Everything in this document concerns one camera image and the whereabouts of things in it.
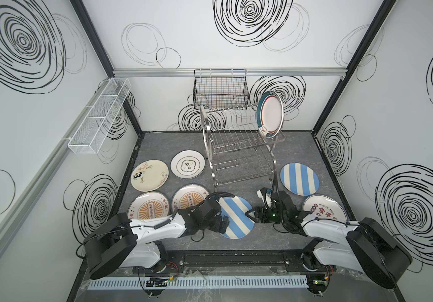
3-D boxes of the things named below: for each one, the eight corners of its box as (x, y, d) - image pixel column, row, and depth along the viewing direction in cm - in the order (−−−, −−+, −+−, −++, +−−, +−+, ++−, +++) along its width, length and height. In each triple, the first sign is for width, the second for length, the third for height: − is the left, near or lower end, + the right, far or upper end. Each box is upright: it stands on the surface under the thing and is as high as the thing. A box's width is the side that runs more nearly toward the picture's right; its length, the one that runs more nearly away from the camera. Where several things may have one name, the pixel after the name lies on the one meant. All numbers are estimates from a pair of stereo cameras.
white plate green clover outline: (168, 178, 101) (167, 176, 99) (173, 152, 113) (172, 150, 111) (204, 179, 101) (204, 177, 99) (206, 152, 113) (205, 150, 111)
